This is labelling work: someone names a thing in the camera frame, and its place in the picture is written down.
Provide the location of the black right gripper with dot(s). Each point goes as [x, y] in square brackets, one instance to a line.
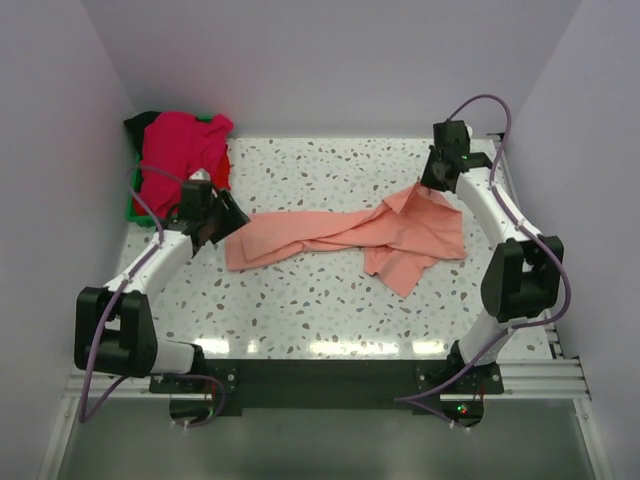
[427, 179]

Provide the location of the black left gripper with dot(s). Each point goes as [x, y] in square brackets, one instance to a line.
[234, 218]

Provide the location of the salmon pink t-shirt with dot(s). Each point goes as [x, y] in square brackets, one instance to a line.
[407, 233]

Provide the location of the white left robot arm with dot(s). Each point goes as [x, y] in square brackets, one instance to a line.
[114, 325]

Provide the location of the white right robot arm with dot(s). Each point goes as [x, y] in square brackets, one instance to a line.
[523, 275]

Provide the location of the red t-shirt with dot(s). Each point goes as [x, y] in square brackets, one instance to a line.
[220, 172]

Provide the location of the green plastic bin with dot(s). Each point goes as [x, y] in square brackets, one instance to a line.
[134, 212]

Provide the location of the magenta t-shirt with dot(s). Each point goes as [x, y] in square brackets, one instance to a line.
[172, 153]

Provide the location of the black t-shirt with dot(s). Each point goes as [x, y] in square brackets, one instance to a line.
[135, 127]

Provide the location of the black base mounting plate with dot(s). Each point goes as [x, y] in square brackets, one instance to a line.
[231, 387]

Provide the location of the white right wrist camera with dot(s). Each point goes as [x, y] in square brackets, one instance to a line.
[470, 132]

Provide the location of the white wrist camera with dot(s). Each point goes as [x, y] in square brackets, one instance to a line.
[200, 175]
[470, 132]

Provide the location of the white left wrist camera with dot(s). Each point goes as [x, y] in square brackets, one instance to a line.
[200, 175]

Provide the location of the aluminium frame rail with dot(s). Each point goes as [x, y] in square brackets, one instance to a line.
[559, 379]

